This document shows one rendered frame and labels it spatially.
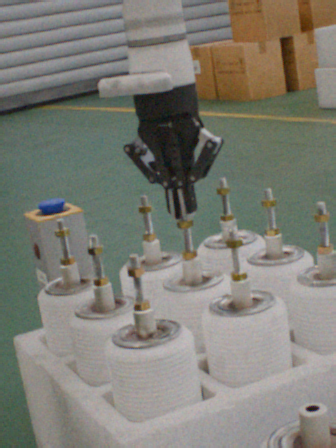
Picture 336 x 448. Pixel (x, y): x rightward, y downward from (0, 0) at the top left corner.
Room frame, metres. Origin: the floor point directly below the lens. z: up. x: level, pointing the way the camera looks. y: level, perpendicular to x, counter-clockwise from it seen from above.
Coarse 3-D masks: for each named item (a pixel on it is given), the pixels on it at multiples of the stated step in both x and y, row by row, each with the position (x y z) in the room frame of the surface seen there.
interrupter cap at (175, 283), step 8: (208, 272) 1.07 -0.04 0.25; (216, 272) 1.07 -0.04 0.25; (168, 280) 1.07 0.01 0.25; (176, 280) 1.06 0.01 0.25; (208, 280) 1.05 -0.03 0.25; (216, 280) 1.04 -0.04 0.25; (168, 288) 1.03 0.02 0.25; (176, 288) 1.03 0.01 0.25; (184, 288) 1.02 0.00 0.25; (192, 288) 1.02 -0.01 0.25; (200, 288) 1.02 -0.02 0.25
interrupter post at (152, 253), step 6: (156, 240) 1.16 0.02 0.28; (144, 246) 1.16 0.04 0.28; (150, 246) 1.15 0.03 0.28; (156, 246) 1.15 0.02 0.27; (144, 252) 1.16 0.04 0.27; (150, 252) 1.15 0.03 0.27; (156, 252) 1.15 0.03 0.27; (150, 258) 1.15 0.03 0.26; (156, 258) 1.15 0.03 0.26; (150, 264) 1.15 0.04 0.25
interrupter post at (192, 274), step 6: (198, 258) 1.05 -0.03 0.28; (186, 264) 1.05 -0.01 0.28; (192, 264) 1.04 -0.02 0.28; (198, 264) 1.05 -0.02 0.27; (186, 270) 1.05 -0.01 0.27; (192, 270) 1.04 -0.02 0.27; (198, 270) 1.05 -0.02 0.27; (186, 276) 1.05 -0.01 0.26; (192, 276) 1.04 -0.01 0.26; (198, 276) 1.05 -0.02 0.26; (186, 282) 1.05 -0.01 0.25; (192, 282) 1.04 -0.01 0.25; (198, 282) 1.05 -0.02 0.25
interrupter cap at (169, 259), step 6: (162, 252) 1.19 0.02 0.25; (168, 252) 1.19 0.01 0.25; (174, 252) 1.18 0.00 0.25; (144, 258) 1.18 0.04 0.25; (162, 258) 1.18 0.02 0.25; (168, 258) 1.17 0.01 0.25; (174, 258) 1.16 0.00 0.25; (180, 258) 1.15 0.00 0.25; (126, 264) 1.16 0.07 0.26; (144, 264) 1.16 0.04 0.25; (156, 264) 1.15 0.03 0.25; (162, 264) 1.14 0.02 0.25; (168, 264) 1.13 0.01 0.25; (174, 264) 1.14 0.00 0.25; (144, 270) 1.13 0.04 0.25; (150, 270) 1.12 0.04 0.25; (156, 270) 1.12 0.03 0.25
